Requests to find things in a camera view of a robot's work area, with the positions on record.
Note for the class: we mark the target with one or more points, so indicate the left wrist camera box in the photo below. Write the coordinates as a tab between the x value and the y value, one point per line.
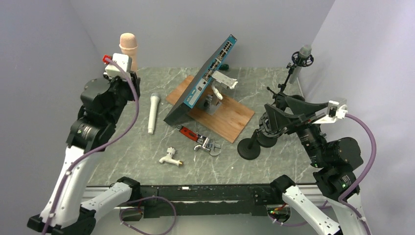
116	64

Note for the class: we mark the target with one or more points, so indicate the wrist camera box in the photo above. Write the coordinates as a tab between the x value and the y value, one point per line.
116	64
337	109

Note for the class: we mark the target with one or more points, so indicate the black round-base mic stand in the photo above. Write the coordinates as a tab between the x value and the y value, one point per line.
248	148

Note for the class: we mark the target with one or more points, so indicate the grey microphone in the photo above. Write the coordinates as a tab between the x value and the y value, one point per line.
300	59

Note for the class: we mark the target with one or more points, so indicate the grey metal bracket fixture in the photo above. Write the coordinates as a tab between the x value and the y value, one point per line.
211	102

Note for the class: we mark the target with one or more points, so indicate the blue network switch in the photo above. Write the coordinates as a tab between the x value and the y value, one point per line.
193	92

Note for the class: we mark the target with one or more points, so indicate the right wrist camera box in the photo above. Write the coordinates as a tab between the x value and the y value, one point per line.
337	109

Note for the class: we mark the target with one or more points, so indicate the black tripod mic stand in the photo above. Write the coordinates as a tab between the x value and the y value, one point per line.
279	98

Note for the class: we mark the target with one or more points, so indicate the black front rail frame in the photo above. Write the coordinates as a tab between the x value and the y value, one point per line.
163	200

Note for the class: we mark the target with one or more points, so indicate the white microphone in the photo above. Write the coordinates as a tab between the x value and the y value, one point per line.
154	100

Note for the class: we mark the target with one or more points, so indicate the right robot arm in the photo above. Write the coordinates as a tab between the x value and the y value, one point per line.
335	162

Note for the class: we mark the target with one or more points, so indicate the wooden board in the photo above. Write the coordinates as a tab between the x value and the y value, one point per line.
228	120

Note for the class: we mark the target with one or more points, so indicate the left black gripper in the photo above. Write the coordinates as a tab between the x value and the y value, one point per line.
136	82

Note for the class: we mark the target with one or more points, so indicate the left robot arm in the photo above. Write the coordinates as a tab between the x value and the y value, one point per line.
103	101

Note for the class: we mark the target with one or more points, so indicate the green small object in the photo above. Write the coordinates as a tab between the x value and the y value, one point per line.
224	67

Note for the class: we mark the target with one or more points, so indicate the white plastic faucet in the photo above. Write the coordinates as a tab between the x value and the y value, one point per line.
168	158

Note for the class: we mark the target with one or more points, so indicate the pink microphone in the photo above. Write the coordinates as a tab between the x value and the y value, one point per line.
129	46

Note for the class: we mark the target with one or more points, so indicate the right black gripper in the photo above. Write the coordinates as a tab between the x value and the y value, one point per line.
277	118

